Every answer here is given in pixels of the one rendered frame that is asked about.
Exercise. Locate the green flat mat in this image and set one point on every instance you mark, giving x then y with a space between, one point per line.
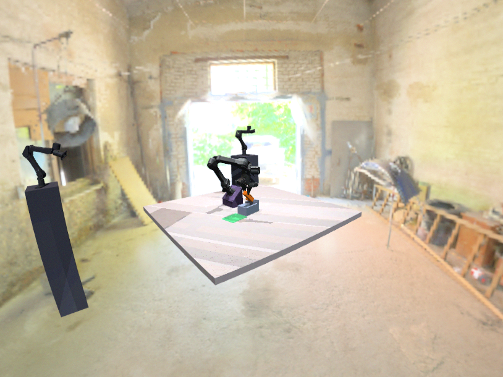
244 210

